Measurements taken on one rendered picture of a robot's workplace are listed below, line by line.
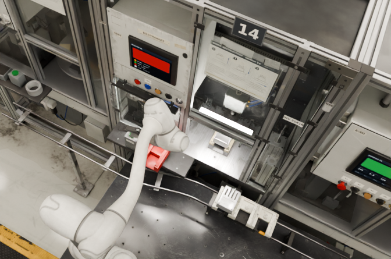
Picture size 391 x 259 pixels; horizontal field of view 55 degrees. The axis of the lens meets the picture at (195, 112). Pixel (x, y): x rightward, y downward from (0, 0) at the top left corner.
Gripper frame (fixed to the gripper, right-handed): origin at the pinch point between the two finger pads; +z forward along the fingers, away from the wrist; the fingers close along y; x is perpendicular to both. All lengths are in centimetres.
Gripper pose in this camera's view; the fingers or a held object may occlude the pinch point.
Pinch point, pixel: (128, 131)
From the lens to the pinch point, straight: 207.2
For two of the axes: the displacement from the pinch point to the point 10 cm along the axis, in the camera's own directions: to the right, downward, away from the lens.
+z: -7.6, -1.0, 6.5
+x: -3.6, 8.9, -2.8
